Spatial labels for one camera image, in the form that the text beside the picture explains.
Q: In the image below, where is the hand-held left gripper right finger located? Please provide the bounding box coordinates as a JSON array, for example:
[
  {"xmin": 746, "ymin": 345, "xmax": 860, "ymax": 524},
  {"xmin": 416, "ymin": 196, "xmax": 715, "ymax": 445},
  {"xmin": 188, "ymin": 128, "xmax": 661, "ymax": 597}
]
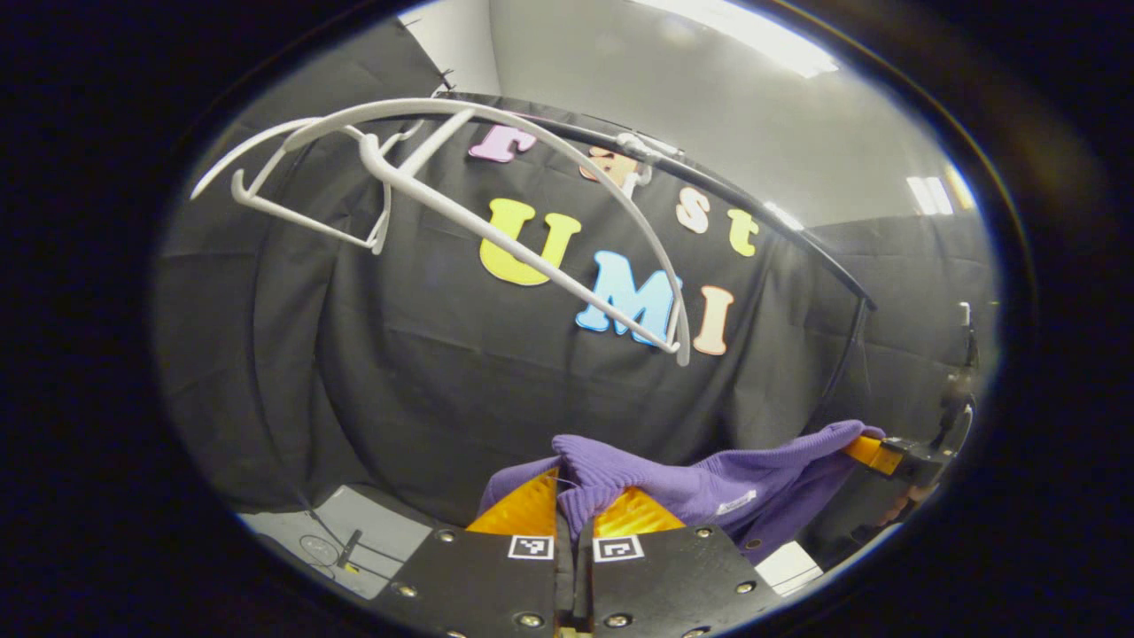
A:
[{"xmin": 574, "ymin": 486, "xmax": 788, "ymax": 638}]

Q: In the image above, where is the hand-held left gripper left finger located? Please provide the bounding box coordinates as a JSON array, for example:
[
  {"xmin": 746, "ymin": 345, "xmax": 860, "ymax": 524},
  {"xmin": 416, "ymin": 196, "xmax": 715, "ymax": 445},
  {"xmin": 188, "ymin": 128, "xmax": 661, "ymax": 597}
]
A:
[{"xmin": 370, "ymin": 468, "xmax": 579, "ymax": 638}]

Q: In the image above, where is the black clothes rack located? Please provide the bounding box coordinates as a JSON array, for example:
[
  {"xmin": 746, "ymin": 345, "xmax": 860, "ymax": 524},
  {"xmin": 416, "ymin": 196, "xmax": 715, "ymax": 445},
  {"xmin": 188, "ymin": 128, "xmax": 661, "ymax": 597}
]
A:
[{"xmin": 251, "ymin": 89, "xmax": 878, "ymax": 572}]

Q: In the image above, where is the black backdrop cloth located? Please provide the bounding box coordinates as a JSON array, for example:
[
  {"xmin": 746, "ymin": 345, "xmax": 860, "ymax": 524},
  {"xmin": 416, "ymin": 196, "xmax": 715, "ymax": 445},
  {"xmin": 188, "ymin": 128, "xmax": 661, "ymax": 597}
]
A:
[{"xmin": 151, "ymin": 18, "xmax": 1002, "ymax": 541}]

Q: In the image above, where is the purple knit cardigan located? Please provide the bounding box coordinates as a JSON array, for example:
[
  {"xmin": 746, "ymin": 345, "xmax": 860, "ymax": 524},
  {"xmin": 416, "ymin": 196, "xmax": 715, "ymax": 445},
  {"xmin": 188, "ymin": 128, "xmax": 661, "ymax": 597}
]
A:
[{"xmin": 478, "ymin": 420, "xmax": 887, "ymax": 564}]

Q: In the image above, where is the white plastic hanger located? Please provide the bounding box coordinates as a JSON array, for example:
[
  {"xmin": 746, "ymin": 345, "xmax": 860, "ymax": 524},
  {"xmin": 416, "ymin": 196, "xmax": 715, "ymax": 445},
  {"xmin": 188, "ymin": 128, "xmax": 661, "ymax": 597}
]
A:
[
  {"xmin": 190, "ymin": 115, "xmax": 422, "ymax": 256},
  {"xmin": 282, "ymin": 97, "xmax": 692, "ymax": 367}
]

